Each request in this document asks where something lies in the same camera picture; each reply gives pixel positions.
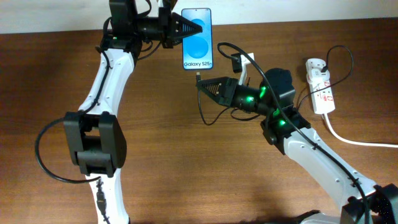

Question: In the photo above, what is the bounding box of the white power strip cord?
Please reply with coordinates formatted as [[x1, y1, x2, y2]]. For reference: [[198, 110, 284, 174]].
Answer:
[[322, 113, 398, 149]]

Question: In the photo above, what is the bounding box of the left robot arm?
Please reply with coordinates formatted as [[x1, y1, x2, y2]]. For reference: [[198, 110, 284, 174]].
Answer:
[[63, 0, 202, 223]]

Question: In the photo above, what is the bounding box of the white USB charger plug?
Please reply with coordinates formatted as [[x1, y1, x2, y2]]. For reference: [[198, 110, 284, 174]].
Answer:
[[307, 68, 330, 85]]

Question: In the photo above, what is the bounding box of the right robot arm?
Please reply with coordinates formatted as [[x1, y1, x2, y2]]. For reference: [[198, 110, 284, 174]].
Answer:
[[196, 68, 397, 223]]

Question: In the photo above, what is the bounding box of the white power strip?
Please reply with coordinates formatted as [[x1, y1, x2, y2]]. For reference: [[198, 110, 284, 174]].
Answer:
[[305, 58, 335, 114]]

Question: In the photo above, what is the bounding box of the blue screen smartphone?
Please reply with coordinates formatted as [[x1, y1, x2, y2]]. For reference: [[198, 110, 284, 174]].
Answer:
[[182, 8, 213, 70]]

